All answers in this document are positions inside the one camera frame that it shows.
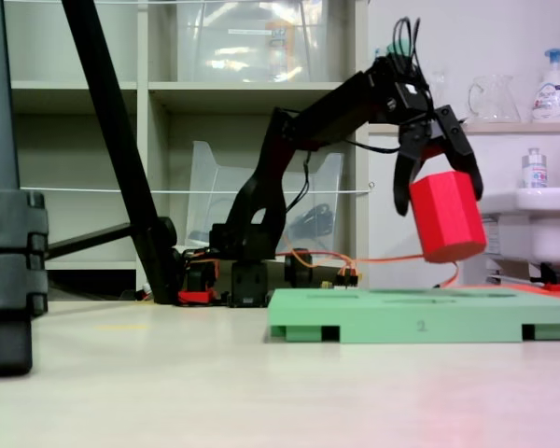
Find green shape sorting board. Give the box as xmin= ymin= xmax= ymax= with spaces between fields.
xmin=266 ymin=287 xmax=560 ymax=345

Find clear plastic storage box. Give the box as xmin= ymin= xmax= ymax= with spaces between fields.
xmin=175 ymin=0 xmax=330 ymax=84

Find beige shelf unit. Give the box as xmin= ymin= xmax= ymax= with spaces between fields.
xmin=2 ymin=0 xmax=371 ymax=291

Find clear glass beaker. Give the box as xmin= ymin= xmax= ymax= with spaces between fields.
xmin=427 ymin=69 xmax=450 ymax=111

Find red table clamp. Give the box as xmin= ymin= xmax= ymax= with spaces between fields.
xmin=176 ymin=287 xmax=218 ymax=307

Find thin black arm wires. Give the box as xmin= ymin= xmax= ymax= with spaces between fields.
xmin=391 ymin=17 xmax=434 ymax=113

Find grey tripod leg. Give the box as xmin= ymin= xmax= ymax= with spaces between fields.
xmin=0 ymin=0 xmax=50 ymax=378

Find orange labelled packet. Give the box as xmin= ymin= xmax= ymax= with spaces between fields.
xmin=264 ymin=19 xmax=296 ymax=81

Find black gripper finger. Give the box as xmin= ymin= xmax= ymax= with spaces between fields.
xmin=392 ymin=132 xmax=429 ymax=217
xmin=436 ymin=104 xmax=485 ymax=202

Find clear glass pitcher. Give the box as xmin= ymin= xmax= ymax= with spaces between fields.
xmin=468 ymin=74 xmax=522 ymax=124

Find wooden wall ledge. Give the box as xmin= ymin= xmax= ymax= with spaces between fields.
xmin=368 ymin=121 xmax=560 ymax=137

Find white sink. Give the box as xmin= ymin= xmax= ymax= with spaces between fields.
xmin=475 ymin=186 xmax=560 ymax=268

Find clear plastic file holder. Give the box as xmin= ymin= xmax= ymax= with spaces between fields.
xmin=185 ymin=139 xmax=346 ymax=257

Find black coiled cable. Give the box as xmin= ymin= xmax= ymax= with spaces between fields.
xmin=288 ymin=203 xmax=336 ymax=244

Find black tripod brace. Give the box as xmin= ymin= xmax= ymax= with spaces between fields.
xmin=45 ymin=222 xmax=136 ymax=260

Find small clear pump bottle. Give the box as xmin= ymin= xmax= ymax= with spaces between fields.
xmin=521 ymin=147 xmax=549 ymax=190

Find black round clamp knob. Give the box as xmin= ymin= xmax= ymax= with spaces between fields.
xmin=284 ymin=252 xmax=315 ymax=288

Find small circuit board connector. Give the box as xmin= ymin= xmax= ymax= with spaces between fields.
xmin=320 ymin=268 xmax=363 ymax=290

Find black tripod leg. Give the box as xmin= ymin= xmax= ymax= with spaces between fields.
xmin=61 ymin=0 xmax=179 ymax=305

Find white foam soap bottle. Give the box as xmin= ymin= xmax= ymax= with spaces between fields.
xmin=530 ymin=48 xmax=560 ymax=123

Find red octagonal pillar block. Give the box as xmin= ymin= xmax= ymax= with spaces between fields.
xmin=408 ymin=170 xmax=489 ymax=264

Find black motor with orange wires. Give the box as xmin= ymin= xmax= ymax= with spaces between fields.
xmin=185 ymin=254 xmax=218 ymax=295

